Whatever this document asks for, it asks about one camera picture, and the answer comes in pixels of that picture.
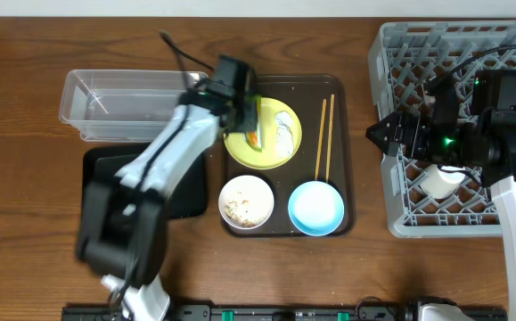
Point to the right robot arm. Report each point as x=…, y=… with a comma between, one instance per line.
x=488, y=144

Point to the light blue bowl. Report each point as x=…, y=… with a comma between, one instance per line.
x=316, y=208

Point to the rice food scraps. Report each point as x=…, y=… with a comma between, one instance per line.
x=242, y=211

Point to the clear plastic bin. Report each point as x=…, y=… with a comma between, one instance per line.
x=122, y=106

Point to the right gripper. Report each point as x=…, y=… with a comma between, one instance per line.
x=416, y=145

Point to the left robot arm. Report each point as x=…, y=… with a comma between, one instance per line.
x=124, y=218

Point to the white bowl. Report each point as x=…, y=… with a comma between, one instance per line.
x=259, y=192

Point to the small white cup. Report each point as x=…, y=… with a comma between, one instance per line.
x=439, y=183

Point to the green snack wrapper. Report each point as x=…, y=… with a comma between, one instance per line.
x=254, y=138

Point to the dark brown serving tray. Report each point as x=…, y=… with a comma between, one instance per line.
x=304, y=94

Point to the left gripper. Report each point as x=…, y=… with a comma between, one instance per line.
x=249, y=118

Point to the black tray bin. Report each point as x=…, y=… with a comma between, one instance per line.
x=189, y=199

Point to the left wooden chopstick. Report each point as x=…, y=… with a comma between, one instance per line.
x=320, y=139

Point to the yellow plate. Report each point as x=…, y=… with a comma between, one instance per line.
x=266, y=159

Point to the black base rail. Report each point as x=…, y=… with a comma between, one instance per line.
x=206, y=313

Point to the grey dishwasher rack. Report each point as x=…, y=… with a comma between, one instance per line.
x=403, y=56

